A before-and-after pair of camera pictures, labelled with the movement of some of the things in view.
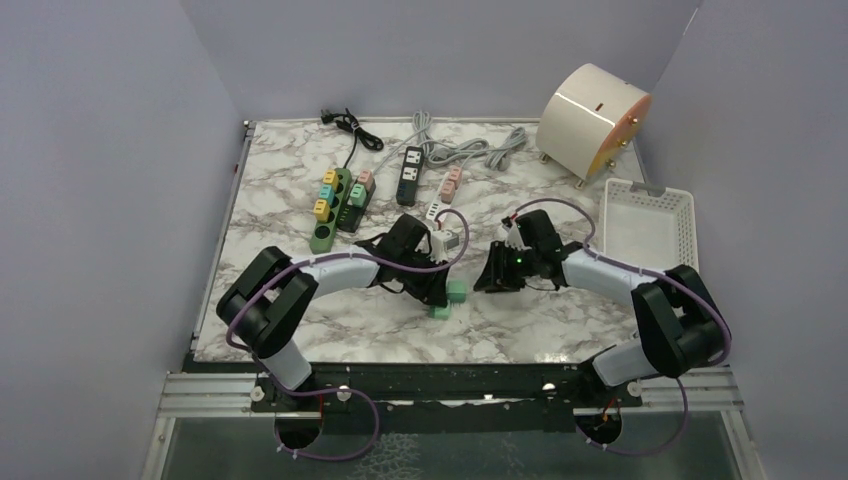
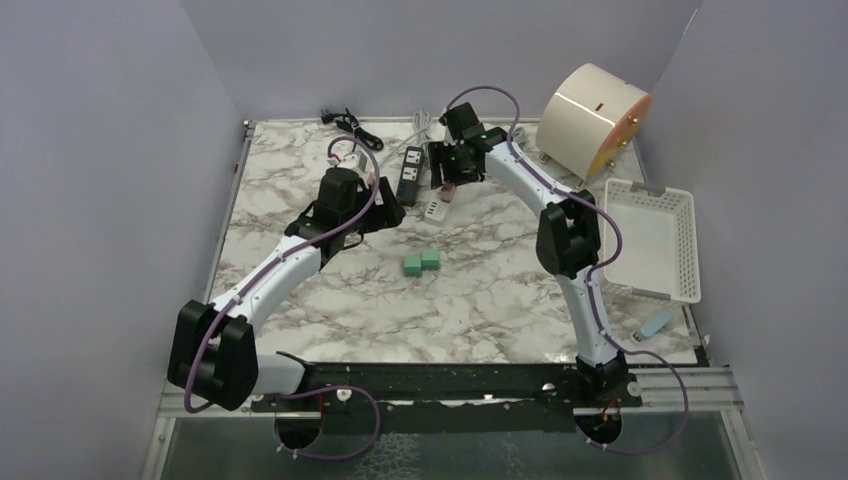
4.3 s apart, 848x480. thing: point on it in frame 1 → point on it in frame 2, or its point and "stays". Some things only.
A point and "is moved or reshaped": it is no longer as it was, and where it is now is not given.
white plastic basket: (655, 233) stays
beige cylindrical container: (590, 123) stays
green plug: (456, 291) is moved or reshaped
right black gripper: (495, 277) → (437, 153)
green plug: (440, 313) is moved or reshaped
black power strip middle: (406, 189) stays
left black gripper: (432, 289) → (388, 214)
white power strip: (437, 208) stays
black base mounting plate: (457, 398) stays
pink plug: (447, 192) stays
